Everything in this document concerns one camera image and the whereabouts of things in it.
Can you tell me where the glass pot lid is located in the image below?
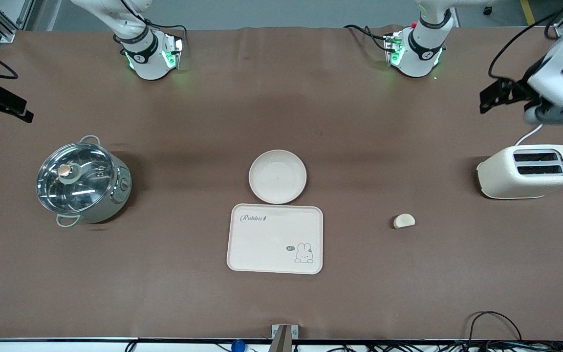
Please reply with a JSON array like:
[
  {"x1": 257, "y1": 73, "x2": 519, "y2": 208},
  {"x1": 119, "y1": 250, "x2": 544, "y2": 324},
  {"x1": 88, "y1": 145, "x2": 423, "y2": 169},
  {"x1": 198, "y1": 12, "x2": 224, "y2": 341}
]
[{"x1": 36, "y1": 142, "x2": 116, "y2": 215}]

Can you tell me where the brown table mat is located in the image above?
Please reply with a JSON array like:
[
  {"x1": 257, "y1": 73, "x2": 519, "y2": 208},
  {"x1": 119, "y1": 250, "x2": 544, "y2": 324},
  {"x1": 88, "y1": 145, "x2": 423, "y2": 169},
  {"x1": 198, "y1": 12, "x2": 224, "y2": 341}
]
[{"x1": 0, "y1": 25, "x2": 563, "y2": 341}]

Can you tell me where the black left base cable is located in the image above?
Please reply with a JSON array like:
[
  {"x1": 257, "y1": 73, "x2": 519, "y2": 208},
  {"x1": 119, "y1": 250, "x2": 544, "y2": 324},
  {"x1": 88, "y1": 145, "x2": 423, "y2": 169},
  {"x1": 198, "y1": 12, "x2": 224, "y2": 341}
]
[{"x1": 344, "y1": 24, "x2": 391, "y2": 52}]

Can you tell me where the cream two-slot toaster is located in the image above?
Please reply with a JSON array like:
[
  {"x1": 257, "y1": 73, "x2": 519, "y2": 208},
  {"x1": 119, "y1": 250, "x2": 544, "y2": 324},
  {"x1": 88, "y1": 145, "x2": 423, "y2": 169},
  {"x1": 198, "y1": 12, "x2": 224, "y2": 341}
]
[{"x1": 476, "y1": 144, "x2": 563, "y2": 199}]

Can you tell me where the black right base cable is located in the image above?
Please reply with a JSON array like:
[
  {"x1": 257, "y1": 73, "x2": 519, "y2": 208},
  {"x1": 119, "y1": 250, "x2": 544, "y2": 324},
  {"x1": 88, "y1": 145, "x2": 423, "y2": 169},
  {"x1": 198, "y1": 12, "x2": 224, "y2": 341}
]
[{"x1": 118, "y1": 0, "x2": 188, "y2": 47}]

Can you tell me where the silver electric cooking pot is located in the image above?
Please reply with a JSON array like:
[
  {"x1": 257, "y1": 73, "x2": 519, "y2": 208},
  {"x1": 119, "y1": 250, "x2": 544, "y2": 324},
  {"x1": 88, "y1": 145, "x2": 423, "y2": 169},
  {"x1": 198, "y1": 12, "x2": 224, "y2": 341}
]
[{"x1": 36, "y1": 135, "x2": 132, "y2": 228}]

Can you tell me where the round cream plate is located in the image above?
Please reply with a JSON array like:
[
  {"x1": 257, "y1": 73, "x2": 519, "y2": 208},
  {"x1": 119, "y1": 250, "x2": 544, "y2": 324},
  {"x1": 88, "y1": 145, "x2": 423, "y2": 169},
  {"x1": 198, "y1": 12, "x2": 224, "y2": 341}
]
[{"x1": 249, "y1": 150, "x2": 307, "y2": 205}]

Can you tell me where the black cable bundle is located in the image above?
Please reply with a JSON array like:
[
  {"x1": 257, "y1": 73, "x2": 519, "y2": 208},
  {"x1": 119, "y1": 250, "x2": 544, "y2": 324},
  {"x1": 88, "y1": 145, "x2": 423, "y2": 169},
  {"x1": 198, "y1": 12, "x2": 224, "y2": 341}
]
[{"x1": 311, "y1": 341, "x2": 563, "y2": 352}]

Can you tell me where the cream rabbit print tray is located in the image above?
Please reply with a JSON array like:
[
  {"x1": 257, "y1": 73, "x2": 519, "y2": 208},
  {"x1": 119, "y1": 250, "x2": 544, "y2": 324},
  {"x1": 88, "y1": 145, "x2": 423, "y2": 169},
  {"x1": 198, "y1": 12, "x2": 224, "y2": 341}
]
[{"x1": 226, "y1": 203, "x2": 324, "y2": 275}]

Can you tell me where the grey metal camera bracket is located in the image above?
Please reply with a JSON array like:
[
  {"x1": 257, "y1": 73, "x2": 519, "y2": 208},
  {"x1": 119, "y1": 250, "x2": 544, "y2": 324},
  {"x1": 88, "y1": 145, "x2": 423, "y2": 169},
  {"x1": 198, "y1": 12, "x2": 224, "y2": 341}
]
[{"x1": 271, "y1": 324, "x2": 299, "y2": 352}]

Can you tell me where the white toaster power cable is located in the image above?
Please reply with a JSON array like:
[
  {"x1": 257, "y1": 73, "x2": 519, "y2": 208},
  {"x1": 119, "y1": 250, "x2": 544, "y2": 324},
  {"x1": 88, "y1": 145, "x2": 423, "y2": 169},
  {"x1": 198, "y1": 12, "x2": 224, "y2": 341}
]
[{"x1": 515, "y1": 122, "x2": 544, "y2": 147}]

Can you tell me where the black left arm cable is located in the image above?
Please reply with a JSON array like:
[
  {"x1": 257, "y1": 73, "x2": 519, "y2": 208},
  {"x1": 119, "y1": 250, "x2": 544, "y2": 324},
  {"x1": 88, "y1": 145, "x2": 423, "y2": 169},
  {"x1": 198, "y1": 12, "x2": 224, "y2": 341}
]
[{"x1": 488, "y1": 2, "x2": 563, "y2": 80}]

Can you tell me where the black base cable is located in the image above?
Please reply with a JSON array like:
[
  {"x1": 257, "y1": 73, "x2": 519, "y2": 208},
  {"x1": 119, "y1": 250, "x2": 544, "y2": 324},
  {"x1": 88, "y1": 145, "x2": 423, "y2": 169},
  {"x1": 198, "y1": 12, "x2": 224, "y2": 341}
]
[
  {"x1": 118, "y1": 0, "x2": 188, "y2": 47},
  {"x1": 344, "y1": 24, "x2": 391, "y2": 52}
]

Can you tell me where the black looped cable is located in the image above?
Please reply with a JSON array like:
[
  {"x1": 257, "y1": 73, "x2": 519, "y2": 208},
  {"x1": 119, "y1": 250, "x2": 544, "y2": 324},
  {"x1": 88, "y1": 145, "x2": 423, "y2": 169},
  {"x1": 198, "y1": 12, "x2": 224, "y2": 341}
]
[{"x1": 466, "y1": 311, "x2": 523, "y2": 346}]

